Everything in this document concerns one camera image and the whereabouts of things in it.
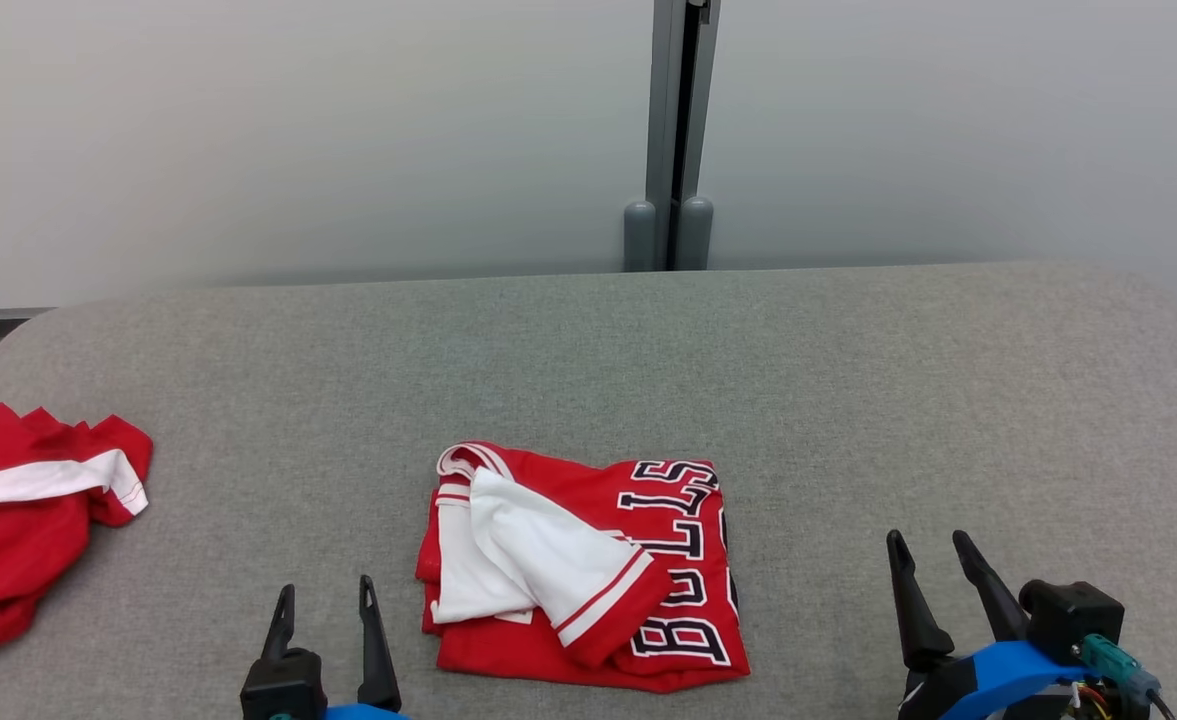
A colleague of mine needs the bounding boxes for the black right cable teal plug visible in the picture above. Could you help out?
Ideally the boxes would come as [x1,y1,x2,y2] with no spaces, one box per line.
[1078,635,1177,720]

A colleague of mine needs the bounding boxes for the grey partition post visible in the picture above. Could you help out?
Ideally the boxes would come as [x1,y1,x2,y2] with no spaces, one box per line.
[623,0,721,273]

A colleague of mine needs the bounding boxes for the red white-sleeved Bulls jersey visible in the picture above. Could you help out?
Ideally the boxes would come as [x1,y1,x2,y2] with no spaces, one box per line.
[416,441,751,694]

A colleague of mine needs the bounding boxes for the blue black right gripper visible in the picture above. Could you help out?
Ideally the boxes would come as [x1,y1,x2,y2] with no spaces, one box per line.
[886,530,1164,720]

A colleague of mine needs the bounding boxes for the red white-striped basketball shorts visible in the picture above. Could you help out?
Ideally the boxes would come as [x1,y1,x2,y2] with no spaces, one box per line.
[0,403,154,656]

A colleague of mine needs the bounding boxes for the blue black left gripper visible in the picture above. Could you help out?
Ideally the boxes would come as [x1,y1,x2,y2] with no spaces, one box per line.
[261,575,409,720]

